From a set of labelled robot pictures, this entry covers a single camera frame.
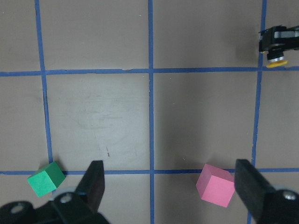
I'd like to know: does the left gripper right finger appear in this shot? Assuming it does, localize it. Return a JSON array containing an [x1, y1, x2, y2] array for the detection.
[[235, 159, 299, 224]]

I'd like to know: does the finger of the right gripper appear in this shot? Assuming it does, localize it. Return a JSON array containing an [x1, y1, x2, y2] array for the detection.
[[268, 42, 299, 51], [274, 26, 299, 39]]

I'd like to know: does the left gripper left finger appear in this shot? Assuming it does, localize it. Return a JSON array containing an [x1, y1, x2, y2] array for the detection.
[[0, 161, 109, 224]]

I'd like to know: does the green cube near left arm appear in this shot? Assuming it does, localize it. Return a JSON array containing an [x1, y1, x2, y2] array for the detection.
[[27, 161, 65, 197]]

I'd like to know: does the yellow push button switch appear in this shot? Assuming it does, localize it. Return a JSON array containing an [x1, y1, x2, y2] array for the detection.
[[260, 27, 289, 69]]

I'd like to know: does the pink cube centre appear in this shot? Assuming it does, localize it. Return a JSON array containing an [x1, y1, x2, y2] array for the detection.
[[196, 164, 235, 208]]

